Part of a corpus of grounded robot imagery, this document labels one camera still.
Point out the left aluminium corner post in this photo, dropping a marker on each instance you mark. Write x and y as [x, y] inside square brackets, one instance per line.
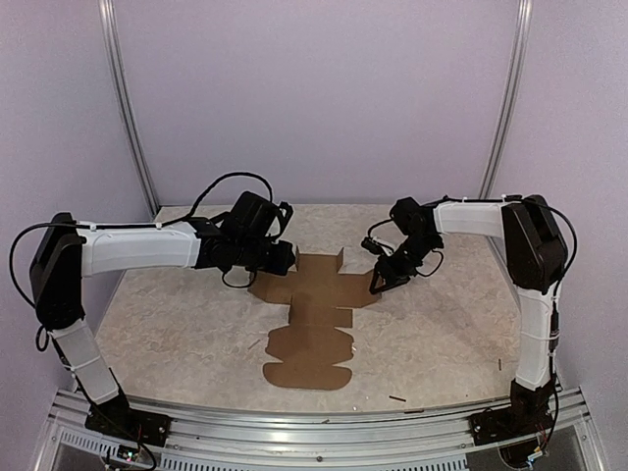
[115, 58]

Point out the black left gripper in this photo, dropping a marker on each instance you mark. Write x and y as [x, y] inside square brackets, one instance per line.
[282, 264]

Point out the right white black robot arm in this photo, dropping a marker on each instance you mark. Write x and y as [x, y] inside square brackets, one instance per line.
[536, 259]

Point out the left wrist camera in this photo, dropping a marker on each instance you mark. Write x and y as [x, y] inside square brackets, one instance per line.
[284, 214]

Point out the brown cardboard box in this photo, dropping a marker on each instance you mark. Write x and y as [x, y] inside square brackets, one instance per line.
[310, 348]

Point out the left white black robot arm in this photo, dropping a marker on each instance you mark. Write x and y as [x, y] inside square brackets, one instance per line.
[72, 252]

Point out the aluminium corner post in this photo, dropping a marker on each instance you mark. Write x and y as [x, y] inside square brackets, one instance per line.
[509, 97]
[115, 58]

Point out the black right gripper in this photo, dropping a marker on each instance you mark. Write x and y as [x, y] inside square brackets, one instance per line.
[393, 277]

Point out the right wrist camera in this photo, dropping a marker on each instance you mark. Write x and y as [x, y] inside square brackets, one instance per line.
[376, 246]

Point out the right aluminium corner post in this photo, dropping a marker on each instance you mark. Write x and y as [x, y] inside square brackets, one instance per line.
[509, 97]

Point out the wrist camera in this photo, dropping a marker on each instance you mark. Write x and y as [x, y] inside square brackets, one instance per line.
[376, 246]
[284, 214]

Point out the front aluminium frame rail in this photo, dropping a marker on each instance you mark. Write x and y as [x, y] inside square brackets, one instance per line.
[207, 438]

